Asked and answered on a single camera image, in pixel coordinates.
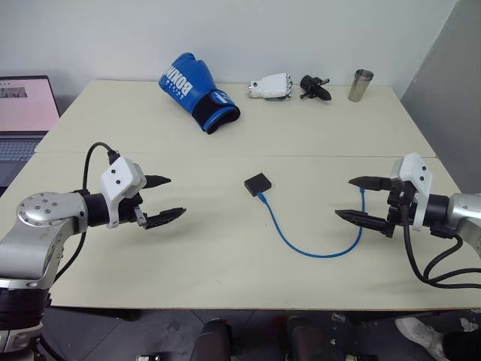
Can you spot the white robotic hand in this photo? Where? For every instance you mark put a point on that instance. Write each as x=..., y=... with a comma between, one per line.
x=268, y=87

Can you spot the blue boxing glove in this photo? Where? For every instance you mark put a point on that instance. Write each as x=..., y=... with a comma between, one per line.
x=188, y=82

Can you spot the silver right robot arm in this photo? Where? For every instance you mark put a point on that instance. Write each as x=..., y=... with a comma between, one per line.
x=464, y=214

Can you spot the small black box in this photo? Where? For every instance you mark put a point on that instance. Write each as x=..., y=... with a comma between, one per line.
x=258, y=183

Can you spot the stacked steel cups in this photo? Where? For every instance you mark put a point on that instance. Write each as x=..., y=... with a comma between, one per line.
x=360, y=84

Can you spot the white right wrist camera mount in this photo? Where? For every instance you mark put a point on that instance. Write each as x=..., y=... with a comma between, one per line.
x=415, y=169

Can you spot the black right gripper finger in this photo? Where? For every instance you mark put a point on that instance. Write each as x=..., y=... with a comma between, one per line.
x=360, y=219
x=370, y=182

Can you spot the dark rounded shape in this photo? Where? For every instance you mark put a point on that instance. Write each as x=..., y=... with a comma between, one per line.
x=213, y=340
x=308, y=340

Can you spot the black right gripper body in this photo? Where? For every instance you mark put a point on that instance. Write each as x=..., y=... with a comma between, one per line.
x=398, y=207

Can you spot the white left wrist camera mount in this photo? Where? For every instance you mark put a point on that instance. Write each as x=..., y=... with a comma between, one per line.
x=120, y=176

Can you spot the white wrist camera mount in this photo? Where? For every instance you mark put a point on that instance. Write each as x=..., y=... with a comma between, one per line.
x=120, y=176
x=415, y=169

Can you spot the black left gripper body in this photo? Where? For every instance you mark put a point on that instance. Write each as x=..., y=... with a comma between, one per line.
x=129, y=210

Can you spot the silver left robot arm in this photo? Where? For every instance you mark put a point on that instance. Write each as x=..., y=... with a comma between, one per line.
x=41, y=225

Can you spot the grey open laptop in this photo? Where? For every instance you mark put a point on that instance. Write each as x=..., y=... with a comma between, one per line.
x=22, y=109

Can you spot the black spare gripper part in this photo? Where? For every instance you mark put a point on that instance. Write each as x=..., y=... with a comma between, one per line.
x=313, y=88

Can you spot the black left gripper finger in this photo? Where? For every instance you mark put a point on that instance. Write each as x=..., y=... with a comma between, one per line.
x=165, y=217
x=158, y=181

